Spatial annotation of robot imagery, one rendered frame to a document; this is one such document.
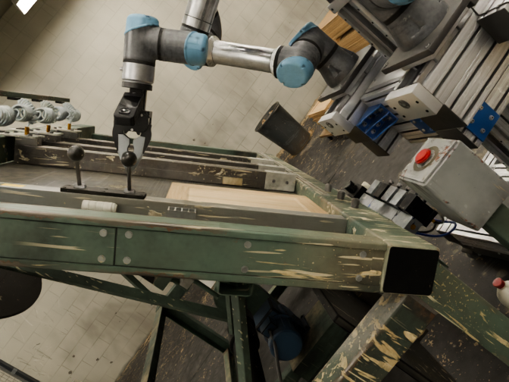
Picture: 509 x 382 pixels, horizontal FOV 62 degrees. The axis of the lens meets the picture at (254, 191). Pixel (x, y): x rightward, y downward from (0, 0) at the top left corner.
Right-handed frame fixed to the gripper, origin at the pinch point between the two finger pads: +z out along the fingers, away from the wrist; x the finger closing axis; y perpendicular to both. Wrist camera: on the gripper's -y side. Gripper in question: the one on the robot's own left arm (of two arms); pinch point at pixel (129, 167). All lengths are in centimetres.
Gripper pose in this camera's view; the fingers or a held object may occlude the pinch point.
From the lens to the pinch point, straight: 108.4
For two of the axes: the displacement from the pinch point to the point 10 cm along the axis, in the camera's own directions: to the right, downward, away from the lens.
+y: -1.2, -1.8, 9.8
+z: -1.3, 9.8, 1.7
